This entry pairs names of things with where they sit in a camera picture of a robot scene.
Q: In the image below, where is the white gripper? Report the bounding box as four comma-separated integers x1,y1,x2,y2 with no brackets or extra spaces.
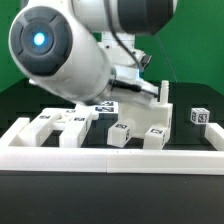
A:
109,65,159,108

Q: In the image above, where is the white chair seat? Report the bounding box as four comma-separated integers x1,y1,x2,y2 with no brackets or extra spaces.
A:
118,103,173,141

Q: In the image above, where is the white chair back frame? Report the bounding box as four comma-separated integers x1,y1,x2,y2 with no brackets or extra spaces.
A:
18,107,99,148

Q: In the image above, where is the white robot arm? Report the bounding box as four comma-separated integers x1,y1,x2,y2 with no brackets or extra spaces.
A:
8,0,178,107

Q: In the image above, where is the white base tag plate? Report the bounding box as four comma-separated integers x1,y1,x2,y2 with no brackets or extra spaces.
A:
74,99,120,116

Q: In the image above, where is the white U-shaped obstacle fence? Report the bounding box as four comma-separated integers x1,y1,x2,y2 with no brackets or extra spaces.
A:
0,118,224,175

